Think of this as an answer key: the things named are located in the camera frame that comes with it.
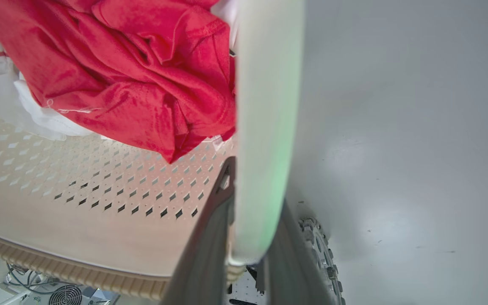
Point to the beige perforated plastic laundry basket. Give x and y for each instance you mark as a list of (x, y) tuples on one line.
[(100, 220)]

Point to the grey round fan grille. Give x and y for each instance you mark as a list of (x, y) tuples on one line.
[(65, 295)]

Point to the white perforated base plate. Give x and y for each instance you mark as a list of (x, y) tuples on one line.
[(246, 290)]

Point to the black knobby robot wheel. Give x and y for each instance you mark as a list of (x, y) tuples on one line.
[(322, 258)]

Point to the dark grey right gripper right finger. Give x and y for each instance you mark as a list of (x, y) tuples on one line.
[(288, 271)]

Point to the white cloth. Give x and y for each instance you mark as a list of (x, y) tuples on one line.
[(227, 17)]

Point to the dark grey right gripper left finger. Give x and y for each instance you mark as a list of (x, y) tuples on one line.
[(208, 254)]

